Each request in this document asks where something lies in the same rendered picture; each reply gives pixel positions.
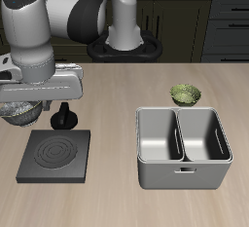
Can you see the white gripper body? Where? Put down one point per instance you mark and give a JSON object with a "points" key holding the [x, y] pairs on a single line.
{"points": [[64, 86]]}

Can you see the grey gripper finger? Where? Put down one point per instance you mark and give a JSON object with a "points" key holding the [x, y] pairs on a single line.
{"points": [[47, 105]]}

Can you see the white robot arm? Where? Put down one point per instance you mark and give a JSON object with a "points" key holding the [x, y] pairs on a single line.
{"points": [[30, 29]]}

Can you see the round black stove knob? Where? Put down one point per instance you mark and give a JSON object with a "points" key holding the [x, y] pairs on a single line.
{"points": [[64, 120]]}

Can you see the black bowl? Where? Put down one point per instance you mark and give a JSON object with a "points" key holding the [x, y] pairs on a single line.
{"points": [[20, 115]]}

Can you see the dark grey stove plate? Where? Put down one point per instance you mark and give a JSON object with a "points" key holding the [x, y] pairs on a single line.
{"points": [[53, 159]]}

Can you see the green fluted dish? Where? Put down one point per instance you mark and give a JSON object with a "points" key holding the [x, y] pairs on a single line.
{"points": [[185, 95]]}

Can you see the dark kitchen cupboard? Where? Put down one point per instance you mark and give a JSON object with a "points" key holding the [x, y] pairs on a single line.
{"points": [[181, 29]]}

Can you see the white two-bin basket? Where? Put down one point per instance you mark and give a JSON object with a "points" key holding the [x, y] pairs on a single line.
{"points": [[181, 172]]}

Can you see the grey drawer cabinet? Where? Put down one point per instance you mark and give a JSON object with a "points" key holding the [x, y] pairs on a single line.
{"points": [[227, 32]]}

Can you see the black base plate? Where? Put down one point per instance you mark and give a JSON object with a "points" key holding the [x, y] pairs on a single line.
{"points": [[152, 50]]}

